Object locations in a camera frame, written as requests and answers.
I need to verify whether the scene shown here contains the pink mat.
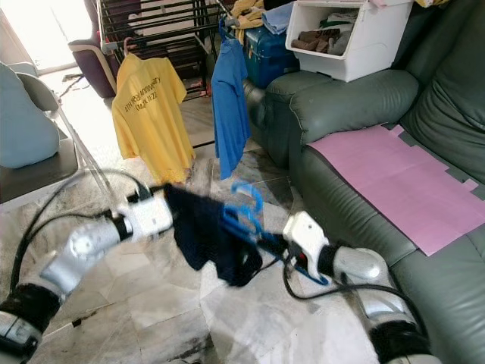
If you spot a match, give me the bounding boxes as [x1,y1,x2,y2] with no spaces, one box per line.
[307,124,485,256]

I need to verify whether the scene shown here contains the blue shirt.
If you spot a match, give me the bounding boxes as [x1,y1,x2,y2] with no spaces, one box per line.
[211,34,251,180]

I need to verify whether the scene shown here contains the yellow printed t-shirt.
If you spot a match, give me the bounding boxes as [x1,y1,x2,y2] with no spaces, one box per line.
[111,53,196,185]

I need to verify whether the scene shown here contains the blue storage box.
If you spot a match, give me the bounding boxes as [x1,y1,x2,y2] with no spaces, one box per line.
[244,27,300,88]

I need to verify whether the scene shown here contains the brown folded clothes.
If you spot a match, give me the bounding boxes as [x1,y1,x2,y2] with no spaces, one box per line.
[296,29,346,54]

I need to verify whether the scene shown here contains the white storage box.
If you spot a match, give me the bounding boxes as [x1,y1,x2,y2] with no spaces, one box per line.
[286,0,414,83]

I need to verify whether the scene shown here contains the grey folding chair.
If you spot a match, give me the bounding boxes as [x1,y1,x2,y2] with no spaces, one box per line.
[0,72,114,213]

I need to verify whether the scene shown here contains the light blue folded cloth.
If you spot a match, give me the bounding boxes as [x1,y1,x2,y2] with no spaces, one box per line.
[261,0,296,35]

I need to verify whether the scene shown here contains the yellow crumpled clothes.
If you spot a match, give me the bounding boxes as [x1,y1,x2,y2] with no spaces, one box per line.
[230,0,266,42]

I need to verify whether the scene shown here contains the light blue cushion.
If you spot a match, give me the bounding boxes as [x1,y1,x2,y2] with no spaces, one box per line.
[0,63,55,169]

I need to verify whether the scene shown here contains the black drying rack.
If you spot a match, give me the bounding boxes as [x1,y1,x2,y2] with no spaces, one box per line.
[95,0,232,99]

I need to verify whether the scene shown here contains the purple armchair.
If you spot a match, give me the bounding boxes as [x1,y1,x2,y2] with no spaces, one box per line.
[68,0,122,99]

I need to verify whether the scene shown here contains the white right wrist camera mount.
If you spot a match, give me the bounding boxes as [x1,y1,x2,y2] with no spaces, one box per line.
[282,211,325,278]

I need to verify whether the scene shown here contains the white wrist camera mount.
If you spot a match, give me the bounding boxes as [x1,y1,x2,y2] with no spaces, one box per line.
[282,211,325,278]
[121,190,174,242]

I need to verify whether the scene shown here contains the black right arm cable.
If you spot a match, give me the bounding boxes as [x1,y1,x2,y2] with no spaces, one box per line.
[280,250,429,338]

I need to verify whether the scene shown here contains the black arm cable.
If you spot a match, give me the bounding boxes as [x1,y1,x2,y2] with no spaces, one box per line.
[280,250,429,338]
[19,168,160,297]

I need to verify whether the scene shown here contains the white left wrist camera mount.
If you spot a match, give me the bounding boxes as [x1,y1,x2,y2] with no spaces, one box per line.
[121,190,174,242]

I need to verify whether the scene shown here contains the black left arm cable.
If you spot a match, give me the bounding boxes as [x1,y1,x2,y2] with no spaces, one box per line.
[19,168,160,297]

